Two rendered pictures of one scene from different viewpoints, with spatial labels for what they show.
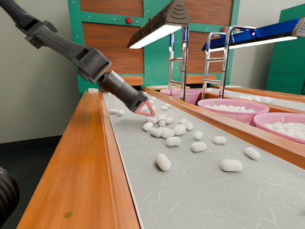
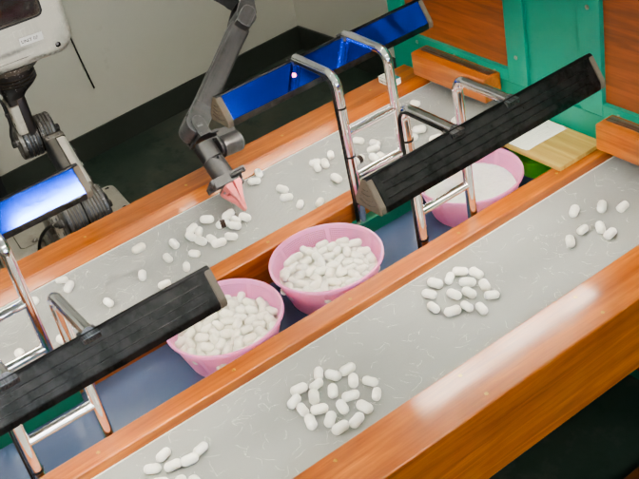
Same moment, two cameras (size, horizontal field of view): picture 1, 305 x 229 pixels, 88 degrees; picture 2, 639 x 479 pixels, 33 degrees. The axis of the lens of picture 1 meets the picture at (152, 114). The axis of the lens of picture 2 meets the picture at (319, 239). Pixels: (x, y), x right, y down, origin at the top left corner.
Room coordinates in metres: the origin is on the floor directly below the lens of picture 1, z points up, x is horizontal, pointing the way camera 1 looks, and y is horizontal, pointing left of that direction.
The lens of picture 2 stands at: (0.31, -2.28, 2.17)
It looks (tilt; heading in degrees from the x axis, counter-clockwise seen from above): 34 degrees down; 80
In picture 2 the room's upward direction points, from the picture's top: 13 degrees counter-clockwise
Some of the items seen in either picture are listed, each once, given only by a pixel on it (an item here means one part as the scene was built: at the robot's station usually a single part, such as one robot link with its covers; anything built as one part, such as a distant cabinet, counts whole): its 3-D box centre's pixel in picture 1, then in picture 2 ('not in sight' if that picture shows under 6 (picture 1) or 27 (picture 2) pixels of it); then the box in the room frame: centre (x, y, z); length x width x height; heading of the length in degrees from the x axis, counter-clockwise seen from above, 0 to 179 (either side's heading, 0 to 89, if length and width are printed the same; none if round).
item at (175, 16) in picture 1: (147, 32); (324, 58); (0.81, 0.02, 1.08); 0.62 x 0.08 x 0.07; 19
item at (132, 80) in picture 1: (122, 81); (455, 72); (1.21, 0.22, 0.83); 0.30 x 0.06 x 0.07; 109
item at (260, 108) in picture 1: (228, 115); (329, 273); (0.65, -0.33, 0.72); 0.27 x 0.27 x 0.10
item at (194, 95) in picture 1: (179, 97); (470, 189); (1.07, -0.18, 0.72); 0.27 x 0.27 x 0.10
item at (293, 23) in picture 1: (239, 39); (485, 127); (1.00, -0.50, 1.08); 0.62 x 0.08 x 0.07; 19
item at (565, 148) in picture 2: (166, 87); (532, 135); (1.27, -0.11, 0.77); 0.33 x 0.15 x 0.01; 109
